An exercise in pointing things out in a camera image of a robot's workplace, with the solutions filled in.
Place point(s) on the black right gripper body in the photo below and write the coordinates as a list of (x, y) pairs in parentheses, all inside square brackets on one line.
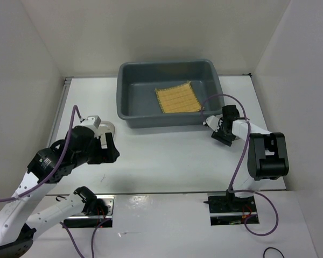
[(224, 137)]

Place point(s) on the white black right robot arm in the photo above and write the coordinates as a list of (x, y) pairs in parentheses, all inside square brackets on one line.
[(264, 155)]

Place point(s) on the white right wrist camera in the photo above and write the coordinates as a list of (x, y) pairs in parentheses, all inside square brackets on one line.
[(213, 122)]

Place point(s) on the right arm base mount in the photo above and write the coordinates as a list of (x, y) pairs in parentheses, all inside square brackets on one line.
[(226, 209)]

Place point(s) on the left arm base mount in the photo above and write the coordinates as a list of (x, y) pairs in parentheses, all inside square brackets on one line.
[(102, 211)]

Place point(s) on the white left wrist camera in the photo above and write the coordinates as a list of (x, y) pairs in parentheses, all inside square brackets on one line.
[(93, 123)]

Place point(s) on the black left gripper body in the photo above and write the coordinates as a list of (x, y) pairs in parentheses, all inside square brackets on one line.
[(99, 155)]

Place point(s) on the yellow woven placemat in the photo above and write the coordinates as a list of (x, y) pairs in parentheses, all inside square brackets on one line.
[(178, 99)]

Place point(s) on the left clear glass plate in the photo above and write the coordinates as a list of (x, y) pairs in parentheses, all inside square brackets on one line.
[(106, 127)]

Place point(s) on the grey plastic bin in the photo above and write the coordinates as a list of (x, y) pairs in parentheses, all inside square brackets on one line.
[(137, 102)]

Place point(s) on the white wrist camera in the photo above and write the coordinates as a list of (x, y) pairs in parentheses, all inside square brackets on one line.
[(93, 123), (213, 122)]

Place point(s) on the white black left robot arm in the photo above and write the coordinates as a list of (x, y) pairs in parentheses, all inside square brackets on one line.
[(19, 225)]

